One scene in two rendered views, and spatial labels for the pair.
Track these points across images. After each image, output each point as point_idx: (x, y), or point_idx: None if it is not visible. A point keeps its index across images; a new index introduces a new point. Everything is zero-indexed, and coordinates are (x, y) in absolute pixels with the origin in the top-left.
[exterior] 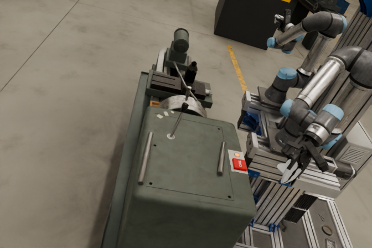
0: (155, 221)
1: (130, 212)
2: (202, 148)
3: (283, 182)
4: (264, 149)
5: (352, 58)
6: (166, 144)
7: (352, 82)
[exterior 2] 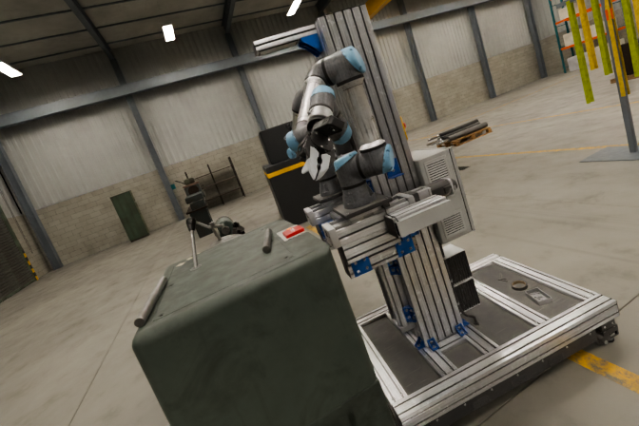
0: (204, 369)
1: (152, 383)
2: (242, 250)
3: (314, 176)
4: (342, 225)
5: (320, 68)
6: (188, 276)
7: (341, 87)
